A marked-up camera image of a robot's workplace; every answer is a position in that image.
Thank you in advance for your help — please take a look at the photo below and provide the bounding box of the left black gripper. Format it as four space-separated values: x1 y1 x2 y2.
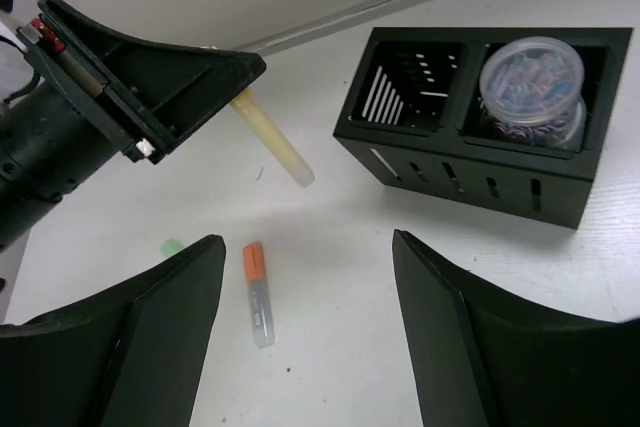
1 0 266 249

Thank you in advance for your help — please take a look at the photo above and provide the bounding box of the clear jar of paper clips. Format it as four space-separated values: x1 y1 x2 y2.
479 37 587 151

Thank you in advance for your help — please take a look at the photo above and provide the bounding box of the yellow highlighter pen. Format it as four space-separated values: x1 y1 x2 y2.
230 88 315 188

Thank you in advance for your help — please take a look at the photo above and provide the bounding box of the green highlighter pen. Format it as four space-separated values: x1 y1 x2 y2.
160 238 184 258

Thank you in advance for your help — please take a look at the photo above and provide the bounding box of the orange highlighter pen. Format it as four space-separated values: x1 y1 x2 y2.
242 242 275 348

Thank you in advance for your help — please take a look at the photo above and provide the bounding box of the black two-compartment organizer box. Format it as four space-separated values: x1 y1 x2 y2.
334 27 633 229

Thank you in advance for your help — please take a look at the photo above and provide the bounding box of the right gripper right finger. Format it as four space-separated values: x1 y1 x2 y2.
392 230 639 426

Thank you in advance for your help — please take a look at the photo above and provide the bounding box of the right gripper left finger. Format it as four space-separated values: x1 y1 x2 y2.
1 235 226 426

